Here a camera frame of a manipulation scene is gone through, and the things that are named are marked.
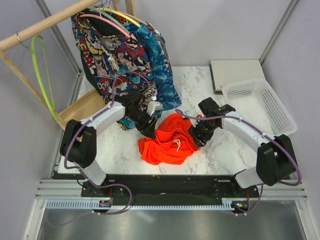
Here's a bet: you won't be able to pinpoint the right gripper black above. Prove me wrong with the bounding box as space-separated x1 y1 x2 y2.
187 118 218 149

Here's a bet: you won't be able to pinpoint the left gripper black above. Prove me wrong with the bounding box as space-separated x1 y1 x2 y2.
126 108 158 140

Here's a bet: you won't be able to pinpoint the orange mesh shorts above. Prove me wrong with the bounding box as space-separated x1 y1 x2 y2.
138 113 200 165

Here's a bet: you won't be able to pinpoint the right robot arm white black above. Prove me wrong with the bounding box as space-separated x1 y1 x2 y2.
188 97 298 197

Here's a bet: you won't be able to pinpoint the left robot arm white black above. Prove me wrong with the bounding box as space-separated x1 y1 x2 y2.
59 89 163 197

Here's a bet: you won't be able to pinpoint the blue leaf print shorts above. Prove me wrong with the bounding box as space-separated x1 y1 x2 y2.
136 24 182 111

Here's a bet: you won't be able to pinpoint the comic print shorts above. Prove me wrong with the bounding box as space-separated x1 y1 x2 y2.
71 8 158 130

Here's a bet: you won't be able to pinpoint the mint green clothes hanger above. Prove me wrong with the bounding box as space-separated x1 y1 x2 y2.
88 6 130 35

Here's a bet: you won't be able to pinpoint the pink clothes hanger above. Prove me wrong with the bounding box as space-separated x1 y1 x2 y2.
79 14 130 38

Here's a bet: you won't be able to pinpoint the yellow clothes hanger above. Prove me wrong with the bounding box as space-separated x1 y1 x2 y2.
99 7 148 28

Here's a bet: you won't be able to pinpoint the white plastic basket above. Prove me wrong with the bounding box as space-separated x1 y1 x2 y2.
222 79 298 136

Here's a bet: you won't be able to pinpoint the grey flat box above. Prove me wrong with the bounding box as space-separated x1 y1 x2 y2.
209 59 265 95

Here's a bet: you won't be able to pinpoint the wooden clothes rack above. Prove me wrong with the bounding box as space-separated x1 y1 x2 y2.
0 0 137 131

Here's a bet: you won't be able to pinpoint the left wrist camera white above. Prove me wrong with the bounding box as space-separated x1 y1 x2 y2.
146 100 163 116

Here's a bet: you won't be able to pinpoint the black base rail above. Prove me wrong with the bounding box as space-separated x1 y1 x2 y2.
52 172 261 201

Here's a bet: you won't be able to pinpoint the white slotted cable duct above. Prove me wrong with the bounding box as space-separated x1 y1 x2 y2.
45 199 249 211

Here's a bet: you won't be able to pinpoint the aluminium frame profile right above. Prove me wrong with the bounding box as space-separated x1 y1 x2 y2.
259 0 300 65

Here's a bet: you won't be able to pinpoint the aluminium frame profile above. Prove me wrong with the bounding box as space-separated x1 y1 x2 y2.
259 0 300 65
34 0 83 78

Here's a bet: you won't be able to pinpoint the aluminium frame profile left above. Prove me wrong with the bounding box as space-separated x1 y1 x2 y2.
34 0 83 78

